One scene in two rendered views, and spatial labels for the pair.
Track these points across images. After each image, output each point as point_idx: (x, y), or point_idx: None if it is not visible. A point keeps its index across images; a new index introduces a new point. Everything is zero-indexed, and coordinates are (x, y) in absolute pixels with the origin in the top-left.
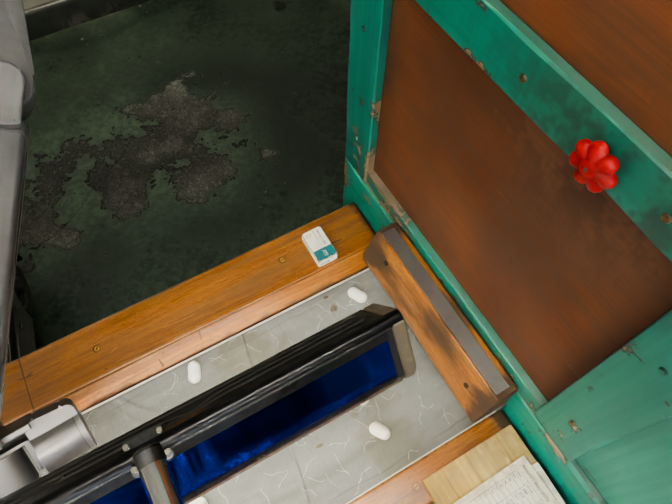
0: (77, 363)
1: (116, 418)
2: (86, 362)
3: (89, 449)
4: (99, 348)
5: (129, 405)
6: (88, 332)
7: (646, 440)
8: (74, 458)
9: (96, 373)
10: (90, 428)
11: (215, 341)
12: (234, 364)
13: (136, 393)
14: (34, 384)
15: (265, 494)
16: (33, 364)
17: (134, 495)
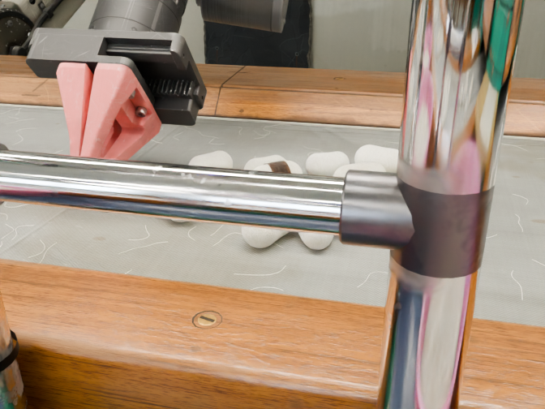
0: (305, 79)
1: (306, 136)
2: (317, 81)
3: (269, 4)
4: (342, 79)
5: (335, 135)
6: (340, 71)
7: None
8: (242, 0)
9: (321, 88)
10: (265, 131)
11: (518, 131)
12: (540, 157)
13: (354, 131)
14: (242, 76)
15: (519, 283)
16: (256, 70)
17: None
